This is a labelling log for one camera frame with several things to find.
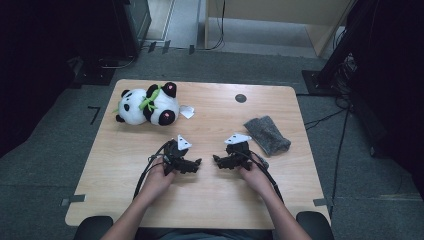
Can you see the black equipment cabinet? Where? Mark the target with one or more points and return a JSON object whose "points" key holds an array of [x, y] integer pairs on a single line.
{"points": [[131, 26]]}

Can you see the grey fluffy cloth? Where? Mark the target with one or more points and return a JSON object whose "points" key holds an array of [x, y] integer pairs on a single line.
{"points": [[266, 135]]}

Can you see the person's right hand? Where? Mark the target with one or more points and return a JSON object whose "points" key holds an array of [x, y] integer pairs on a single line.
{"points": [[256, 178]]}

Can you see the black chair armrest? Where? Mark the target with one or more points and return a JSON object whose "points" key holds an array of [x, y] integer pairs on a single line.
{"points": [[91, 228], [316, 226]]}

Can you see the person's left hand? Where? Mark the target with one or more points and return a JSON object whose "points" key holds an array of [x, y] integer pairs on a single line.
{"points": [[156, 181]]}

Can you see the person's dark clothing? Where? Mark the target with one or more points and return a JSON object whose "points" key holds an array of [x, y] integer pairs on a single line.
{"points": [[206, 235]]}

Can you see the panda plush toy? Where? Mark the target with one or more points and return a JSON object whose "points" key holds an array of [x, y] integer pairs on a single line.
{"points": [[136, 111]]}

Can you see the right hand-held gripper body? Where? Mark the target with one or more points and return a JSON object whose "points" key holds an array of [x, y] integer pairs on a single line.
{"points": [[240, 153]]}

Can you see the black floor plate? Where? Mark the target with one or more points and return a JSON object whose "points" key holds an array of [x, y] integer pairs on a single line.
{"points": [[95, 75]]}

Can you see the light wooden cabinet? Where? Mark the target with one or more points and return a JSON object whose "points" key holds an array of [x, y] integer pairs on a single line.
{"points": [[266, 10]]}

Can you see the round dark table grommet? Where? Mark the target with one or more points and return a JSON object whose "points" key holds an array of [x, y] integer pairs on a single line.
{"points": [[240, 98]]}

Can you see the grey tape patch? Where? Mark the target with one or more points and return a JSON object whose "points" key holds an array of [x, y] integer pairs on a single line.
{"points": [[74, 199], [320, 202]]}

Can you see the dark curtain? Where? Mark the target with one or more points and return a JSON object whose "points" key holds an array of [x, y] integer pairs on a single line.
{"points": [[30, 66], [393, 83]]}

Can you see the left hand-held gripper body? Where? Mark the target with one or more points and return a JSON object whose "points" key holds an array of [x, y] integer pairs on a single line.
{"points": [[173, 153]]}

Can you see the black metal stand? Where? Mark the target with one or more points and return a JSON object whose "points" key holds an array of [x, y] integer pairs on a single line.
{"points": [[321, 81]]}

